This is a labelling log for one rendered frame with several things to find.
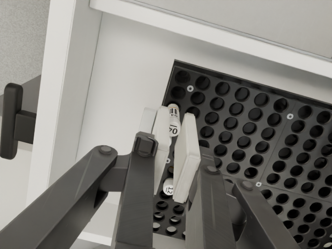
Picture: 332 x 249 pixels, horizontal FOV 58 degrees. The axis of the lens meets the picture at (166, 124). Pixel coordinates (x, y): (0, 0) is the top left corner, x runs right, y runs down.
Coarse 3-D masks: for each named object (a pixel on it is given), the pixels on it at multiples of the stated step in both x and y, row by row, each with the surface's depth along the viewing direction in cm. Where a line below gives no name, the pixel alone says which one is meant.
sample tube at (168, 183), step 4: (168, 168) 31; (172, 168) 31; (172, 172) 30; (168, 180) 29; (172, 180) 29; (164, 184) 29; (168, 184) 28; (172, 184) 28; (164, 188) 28; (168, 188) 28; (172, 188) 28; (168, 192) 28; (172, 192) 28
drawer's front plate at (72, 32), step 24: (72, 0) 21; (48, 24) 22; (72, 24) 22; (96, 24) 29; (48, 48) 22; (72, 48) 23; (48, 72) 23; (72, 72) 25; (48, 96) 24; (72, 96) 27; (48, 120) 24; (72, 120) 29; (48, 144) 25; (72, 144) 32; (48, 168) 26
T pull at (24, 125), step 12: (12, 84) 25; (12, 96) 25; (12, 108) 26; (12, 120) 26; (24, 120) 26; (12, 132) 27; (24, 132) 27; (0, 144) 27; (12, 144) 27; (0, 156) 28; (12, 156) 28
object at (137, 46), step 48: (96, 0) 24; (96, 48) 31; (144, 48) 31; (192, 48) 31; (240, 48) 25; (288, 48) 27; (96, 96) 33; (144, 96) 33; (96, 144) 35; (96, 240) 33
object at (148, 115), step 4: (144, 108) 33; (148, 108) 33; (144, 112) 32; (148, 112) 32; (152, 112) 32; (156, 112) 33; (144, 116) 33; (148, 116) 32; (152, 116) 32; (144, 120) 33; (148, 120) 33; (152, 120) 33; (140, 124) 33; (144, 124) 33; (148, 124) 33; (152, 124) 33; (140, 128) 33; (144, 128) 33; (148, 128) 33; (148, 132) 33
